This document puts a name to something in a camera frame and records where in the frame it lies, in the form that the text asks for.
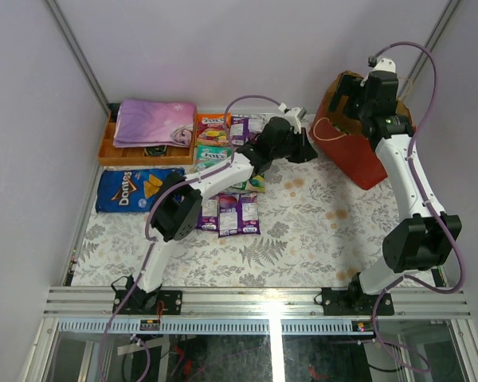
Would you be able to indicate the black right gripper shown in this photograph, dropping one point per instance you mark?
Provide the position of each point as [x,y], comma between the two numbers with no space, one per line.
[350,86]

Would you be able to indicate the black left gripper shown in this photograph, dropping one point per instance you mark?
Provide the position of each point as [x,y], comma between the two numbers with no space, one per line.
[303,147]

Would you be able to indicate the purple candy bag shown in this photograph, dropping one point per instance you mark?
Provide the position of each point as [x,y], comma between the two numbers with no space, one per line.
[242,129]
[208,218]
[238,214]

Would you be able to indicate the red paper bag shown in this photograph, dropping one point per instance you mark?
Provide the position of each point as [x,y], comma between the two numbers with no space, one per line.
[354,154]

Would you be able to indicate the orange lemon candy bag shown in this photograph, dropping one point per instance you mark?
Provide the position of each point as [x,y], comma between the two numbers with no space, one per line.
[212,129]

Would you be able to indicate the teal mint candy bag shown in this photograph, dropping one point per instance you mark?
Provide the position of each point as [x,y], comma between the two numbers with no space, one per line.
[208,156]

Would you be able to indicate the blue chips snack bag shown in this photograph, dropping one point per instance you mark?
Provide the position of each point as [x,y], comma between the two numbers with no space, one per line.
[130,191]

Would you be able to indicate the yellow green candy bag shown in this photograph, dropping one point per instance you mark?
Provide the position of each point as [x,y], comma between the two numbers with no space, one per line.
[342,130]

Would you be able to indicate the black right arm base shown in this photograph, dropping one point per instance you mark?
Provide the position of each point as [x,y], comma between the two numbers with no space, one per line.
[348,302]

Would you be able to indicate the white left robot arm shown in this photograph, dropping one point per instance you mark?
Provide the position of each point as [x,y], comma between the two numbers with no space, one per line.
[175,211]

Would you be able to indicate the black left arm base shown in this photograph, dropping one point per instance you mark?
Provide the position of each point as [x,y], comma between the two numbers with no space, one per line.
[130,299]

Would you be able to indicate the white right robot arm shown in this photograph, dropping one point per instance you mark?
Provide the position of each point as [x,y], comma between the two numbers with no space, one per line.
[425,231]

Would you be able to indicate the floral table mat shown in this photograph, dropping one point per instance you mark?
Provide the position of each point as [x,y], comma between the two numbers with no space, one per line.
[317,228]

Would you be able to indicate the purple princess cloth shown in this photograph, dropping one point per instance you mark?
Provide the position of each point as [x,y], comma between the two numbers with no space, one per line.
[142,123]

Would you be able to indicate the orange wooden tray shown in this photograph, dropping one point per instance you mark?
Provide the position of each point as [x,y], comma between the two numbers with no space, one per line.
[109,155]

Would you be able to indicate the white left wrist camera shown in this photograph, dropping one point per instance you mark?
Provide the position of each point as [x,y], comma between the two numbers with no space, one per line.
[294,116]

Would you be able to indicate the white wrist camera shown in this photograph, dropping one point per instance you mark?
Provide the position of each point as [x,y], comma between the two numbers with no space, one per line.
[381,64]
[294,116]

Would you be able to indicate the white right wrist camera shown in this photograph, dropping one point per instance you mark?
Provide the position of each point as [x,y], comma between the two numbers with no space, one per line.
[381,64]

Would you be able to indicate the aluminium front rail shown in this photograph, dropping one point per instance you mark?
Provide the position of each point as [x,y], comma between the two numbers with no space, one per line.
[411,303]

